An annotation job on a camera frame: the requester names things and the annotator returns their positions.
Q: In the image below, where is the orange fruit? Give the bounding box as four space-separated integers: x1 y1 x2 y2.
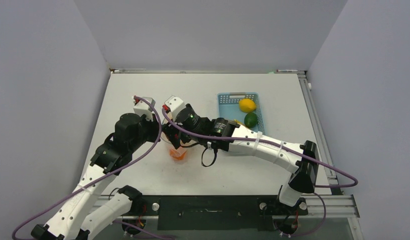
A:
168 147 187 161

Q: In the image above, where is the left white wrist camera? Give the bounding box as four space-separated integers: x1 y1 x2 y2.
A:
132 96 156 122

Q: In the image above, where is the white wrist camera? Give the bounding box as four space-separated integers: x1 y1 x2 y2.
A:
132 96 156 122
164 95 186 115

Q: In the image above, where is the purple cable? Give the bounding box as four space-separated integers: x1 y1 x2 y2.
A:
161 105 359 189
11 95 163 240

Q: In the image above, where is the yellow lemon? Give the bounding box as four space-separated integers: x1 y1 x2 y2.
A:
238 98 257 113

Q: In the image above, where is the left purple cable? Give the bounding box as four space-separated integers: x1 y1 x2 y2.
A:
11 95 163 240

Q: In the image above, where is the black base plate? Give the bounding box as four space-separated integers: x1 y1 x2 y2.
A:
131 195 288 231

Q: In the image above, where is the yellow banana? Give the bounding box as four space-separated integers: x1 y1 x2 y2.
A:
233 119 243 125

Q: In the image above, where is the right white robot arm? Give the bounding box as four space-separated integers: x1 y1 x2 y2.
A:
162 103 318 214

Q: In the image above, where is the green lime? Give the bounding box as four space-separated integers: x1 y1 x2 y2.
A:
243 112 258 129

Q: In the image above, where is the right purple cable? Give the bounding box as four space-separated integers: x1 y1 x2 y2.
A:
161 105 359 189

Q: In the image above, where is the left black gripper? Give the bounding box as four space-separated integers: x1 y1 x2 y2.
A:
128 113 163 152

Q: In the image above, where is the clear zip top bag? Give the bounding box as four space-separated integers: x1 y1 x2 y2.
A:
160 133 190 164

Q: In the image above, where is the blue plastic basket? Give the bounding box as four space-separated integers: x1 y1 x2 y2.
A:
217 92 266 134

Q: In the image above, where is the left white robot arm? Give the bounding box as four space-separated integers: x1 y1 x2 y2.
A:
31 111 162 240

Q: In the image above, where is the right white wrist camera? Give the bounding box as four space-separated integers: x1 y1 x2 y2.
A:
164 95 186 115

